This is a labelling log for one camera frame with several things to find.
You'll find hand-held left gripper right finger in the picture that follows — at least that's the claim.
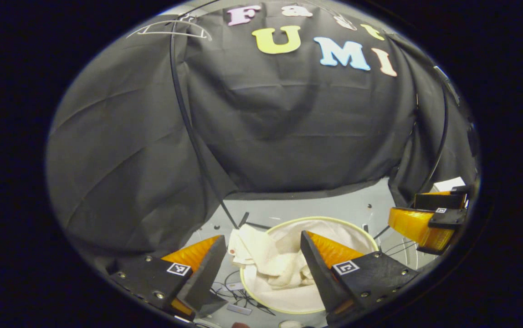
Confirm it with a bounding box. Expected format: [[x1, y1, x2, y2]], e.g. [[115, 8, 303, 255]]
[[300, 230, 421, 327]]

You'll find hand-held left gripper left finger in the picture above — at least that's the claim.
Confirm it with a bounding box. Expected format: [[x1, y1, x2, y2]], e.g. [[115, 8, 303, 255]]
[[108, 235, 228, 320]]

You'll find cream round laundry hamper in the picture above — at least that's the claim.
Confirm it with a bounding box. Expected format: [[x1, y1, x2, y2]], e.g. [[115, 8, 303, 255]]
[[240, 216, 379, 315]]

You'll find cream button shirt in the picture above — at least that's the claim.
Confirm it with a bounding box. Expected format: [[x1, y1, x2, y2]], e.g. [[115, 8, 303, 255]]
[[227, 223, 317, 288]]

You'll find black clothes rack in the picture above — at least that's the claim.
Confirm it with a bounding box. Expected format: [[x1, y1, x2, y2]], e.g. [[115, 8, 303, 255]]
[[169, 0, 449, 233]]

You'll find white box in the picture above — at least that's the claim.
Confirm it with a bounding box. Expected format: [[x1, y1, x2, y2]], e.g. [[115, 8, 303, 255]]
[[431, 177, 466, 193]]

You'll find black backdrop cloth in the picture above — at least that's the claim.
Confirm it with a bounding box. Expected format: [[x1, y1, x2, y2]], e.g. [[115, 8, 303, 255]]
[[45, 0, 478, 269]]

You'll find black cable bundle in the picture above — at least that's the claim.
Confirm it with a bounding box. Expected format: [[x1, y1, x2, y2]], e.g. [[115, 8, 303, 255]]
[[211, 271, 276, 316]]

